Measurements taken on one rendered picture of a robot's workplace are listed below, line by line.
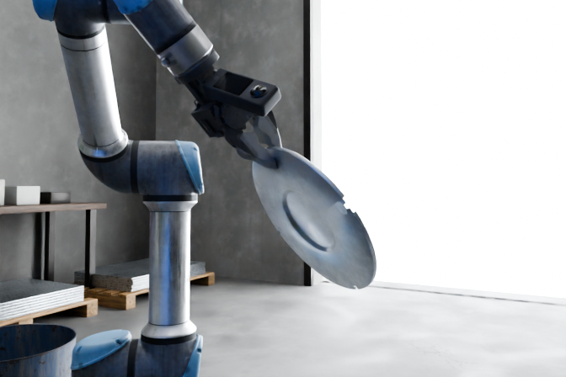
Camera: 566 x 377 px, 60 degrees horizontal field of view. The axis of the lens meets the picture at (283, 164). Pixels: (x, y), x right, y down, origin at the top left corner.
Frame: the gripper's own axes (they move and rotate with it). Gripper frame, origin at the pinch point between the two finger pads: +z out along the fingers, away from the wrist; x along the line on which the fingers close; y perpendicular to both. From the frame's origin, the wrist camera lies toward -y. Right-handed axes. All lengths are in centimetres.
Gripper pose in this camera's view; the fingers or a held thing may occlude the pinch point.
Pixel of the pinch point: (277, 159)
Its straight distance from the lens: 80.3
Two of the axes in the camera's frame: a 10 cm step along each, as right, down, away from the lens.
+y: -6.2, 0.3, 7.9
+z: 5.5, 7.3, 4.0
